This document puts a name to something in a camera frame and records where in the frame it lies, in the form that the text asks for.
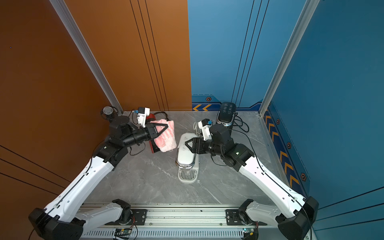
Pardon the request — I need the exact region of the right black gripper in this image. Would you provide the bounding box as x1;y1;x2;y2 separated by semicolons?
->
184;137;225;157

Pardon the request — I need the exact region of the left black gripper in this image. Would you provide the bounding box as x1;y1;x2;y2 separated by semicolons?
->
121;123;168;150

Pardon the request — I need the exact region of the white coffee machine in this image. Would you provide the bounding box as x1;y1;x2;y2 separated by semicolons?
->
176;133;200;184

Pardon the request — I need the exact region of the pink towel cloth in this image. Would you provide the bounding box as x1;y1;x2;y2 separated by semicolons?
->
151;119;178;153

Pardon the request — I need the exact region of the red Nespresso coffee machine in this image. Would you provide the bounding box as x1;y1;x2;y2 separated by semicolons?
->
146;113;160;154

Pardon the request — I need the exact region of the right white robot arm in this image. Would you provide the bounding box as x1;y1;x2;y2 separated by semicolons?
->
184;124;319;240

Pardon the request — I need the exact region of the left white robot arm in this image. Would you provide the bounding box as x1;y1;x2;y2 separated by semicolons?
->
29;116;169;240

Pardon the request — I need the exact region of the black coffee machine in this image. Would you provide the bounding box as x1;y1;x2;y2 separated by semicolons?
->
216;102;237;129

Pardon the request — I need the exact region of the black microphone on tripod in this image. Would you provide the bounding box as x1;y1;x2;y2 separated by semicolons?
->
100;106;119;123

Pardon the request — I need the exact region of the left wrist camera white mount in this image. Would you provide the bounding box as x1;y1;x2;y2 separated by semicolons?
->
135;107;150;128

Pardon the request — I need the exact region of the black machine power cable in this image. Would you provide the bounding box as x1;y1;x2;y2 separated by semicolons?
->
233;112;250;133

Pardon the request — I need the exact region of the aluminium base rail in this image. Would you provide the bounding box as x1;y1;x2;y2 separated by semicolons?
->
74;202;310;229

